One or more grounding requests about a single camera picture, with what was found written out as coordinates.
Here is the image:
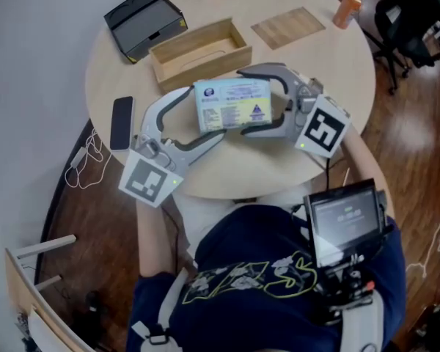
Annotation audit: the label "white harness strap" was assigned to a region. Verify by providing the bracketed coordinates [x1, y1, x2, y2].
[340, 290, 386, 352]
[130, 266, 190, 346]

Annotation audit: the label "black office chair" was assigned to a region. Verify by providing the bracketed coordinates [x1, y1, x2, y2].
[362, 0, 440, 95]

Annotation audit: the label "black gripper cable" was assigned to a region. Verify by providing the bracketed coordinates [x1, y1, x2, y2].
[323, 157, 334, 194]

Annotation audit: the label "black smartphone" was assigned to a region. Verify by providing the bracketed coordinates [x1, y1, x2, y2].
[109, 95, 135, 152]

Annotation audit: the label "person's white shorts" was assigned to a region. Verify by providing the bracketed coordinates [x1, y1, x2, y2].
[171, 183, 310, 260]

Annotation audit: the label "flat wooden lid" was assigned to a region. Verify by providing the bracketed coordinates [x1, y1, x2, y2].
[250, 6, 327, 51]

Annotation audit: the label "black cardboard box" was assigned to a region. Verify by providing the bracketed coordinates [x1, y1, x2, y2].
[103, 0, 189, 65]

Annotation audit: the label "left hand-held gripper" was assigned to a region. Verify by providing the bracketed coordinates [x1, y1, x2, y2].
[118, 86, 229, 209]

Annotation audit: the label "orange drink can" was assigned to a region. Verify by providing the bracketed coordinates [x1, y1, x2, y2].
[331, 0, 363, 29]

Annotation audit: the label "person's left forearm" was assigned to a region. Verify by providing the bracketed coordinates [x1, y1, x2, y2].
[135, 194, 177, 280]

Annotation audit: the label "pale blue tissue pack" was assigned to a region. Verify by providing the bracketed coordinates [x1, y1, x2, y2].
[193, 78, 274, 136]

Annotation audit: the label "wooden container box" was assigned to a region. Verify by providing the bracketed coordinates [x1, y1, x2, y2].
[147, 17, 254, 95]

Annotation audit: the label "light wooden chair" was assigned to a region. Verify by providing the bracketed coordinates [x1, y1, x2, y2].
[4, 233, 93, 352]

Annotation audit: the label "black monitor mount rig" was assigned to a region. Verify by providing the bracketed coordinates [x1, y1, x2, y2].
[314, 249, 386, 326]

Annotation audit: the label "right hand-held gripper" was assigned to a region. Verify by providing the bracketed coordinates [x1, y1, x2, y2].
[235, 62, 353, 159]

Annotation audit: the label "dark blue printed t-shirt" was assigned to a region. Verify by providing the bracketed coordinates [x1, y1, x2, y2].
[125, 204, 408, 352]

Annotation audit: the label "chest-mounted monitor screen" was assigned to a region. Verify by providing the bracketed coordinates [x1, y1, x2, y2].
[302, 178, 390, 268]

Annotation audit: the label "person's right forearm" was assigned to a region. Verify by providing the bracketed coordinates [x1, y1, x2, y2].
[337, 125, 396, 220]

